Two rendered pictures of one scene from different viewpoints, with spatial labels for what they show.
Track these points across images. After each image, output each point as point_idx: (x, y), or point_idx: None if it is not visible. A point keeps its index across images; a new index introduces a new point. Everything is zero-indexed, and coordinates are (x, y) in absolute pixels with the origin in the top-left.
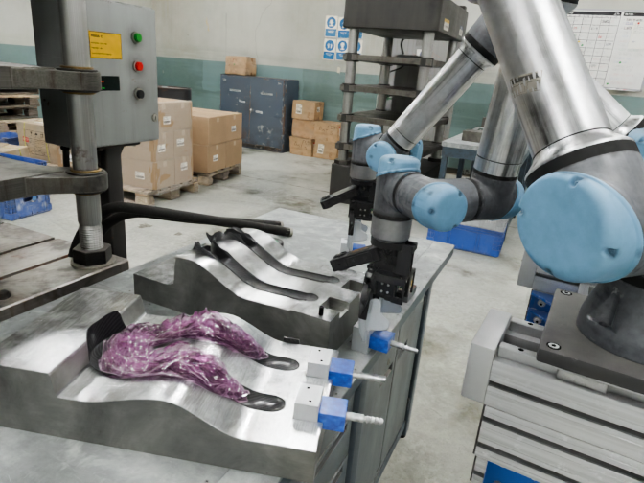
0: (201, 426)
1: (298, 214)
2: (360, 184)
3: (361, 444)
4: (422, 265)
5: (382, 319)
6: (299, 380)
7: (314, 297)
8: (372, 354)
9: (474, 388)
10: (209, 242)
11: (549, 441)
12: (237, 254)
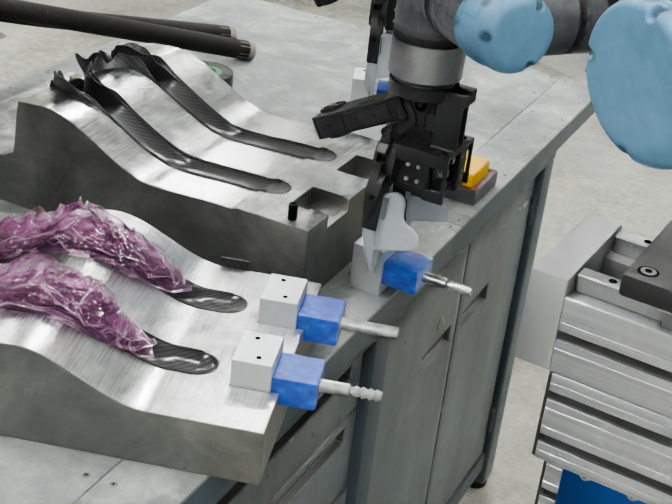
0: (77, 389)
1: (271, 8)
2: None
3: (377, 477)
4: (521, 131)
5: (406, 231)
6: (244, 329)
7: (284, 187)
8: (388, 295)
9: (536, 344)
10: (78, 69)
11: (651, 432)
12: (136, 99)
